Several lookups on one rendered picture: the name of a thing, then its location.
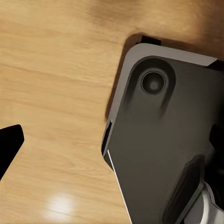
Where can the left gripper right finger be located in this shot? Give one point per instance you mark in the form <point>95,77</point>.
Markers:
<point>216,138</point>

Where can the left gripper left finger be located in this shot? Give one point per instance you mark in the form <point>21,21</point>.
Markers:
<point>11,139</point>

